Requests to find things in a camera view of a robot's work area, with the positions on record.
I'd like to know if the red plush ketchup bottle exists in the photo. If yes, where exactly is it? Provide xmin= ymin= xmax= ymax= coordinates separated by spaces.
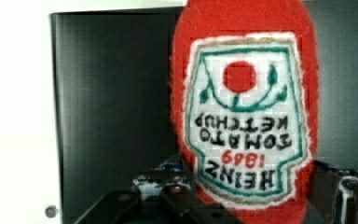
xmin=171 ymin=0 xmax=318 ymax=224

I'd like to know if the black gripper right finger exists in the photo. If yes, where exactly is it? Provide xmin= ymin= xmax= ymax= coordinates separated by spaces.
xmin=310 ymin=161 xmax=358 ymax=224

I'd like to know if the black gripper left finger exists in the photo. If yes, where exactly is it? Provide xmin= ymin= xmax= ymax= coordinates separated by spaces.
xmin=75 ymin=161 xmax=244 ymax=224

